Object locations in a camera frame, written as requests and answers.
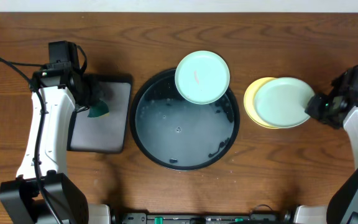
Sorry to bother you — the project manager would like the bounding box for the green yellow sponge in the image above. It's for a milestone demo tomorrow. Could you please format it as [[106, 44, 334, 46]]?
[[88, 100, 109, 118]]

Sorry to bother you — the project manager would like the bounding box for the sage green plate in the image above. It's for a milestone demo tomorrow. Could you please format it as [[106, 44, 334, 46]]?
[[254, 77, 314, 128]]

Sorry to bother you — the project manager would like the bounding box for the yellow plate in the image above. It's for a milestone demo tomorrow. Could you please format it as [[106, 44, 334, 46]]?
[[244, 77, 278, 129]]

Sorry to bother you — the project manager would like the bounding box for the light teal plate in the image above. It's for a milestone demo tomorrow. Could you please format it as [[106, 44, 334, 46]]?
[[174, 50, 230, 105]]

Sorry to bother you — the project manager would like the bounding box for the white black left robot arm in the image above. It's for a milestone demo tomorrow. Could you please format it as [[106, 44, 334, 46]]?
[[0, 70, 112, 223]]

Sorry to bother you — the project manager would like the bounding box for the black rectangular tray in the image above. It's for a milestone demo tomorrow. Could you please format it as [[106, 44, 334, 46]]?
[[67, 73, 133, 154]]

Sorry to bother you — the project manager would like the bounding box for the black round tray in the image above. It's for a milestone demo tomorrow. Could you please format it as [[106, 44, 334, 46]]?
[[129, 68, 240, 170]]

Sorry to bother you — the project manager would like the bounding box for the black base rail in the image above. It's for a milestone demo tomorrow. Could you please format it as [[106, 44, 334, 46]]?
[[116, 204, 295, 224]]

